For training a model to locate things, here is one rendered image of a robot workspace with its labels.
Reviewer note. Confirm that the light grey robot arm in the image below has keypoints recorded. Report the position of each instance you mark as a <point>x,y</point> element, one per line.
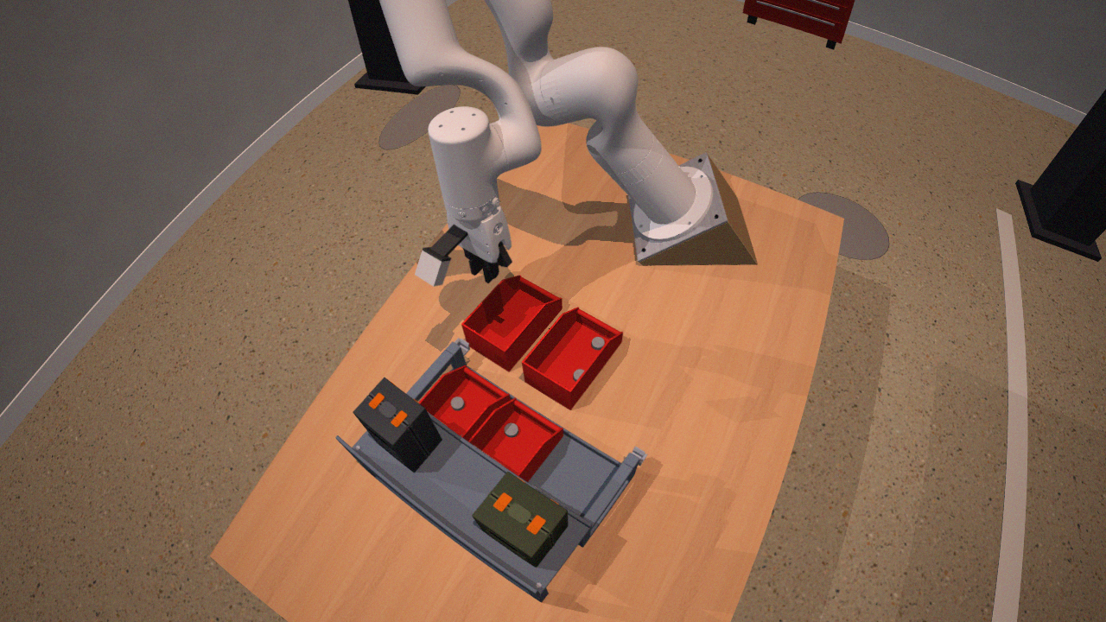
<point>598,83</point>

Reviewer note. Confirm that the red bin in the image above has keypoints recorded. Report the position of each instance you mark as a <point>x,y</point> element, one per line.
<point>565,348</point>
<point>526,447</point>
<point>461,382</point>
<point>509,320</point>

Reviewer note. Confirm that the grey metal shelf rack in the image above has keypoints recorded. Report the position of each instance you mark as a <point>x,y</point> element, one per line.
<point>457,476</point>

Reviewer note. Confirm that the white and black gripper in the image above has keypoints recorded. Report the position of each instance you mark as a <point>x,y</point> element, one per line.
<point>483,240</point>

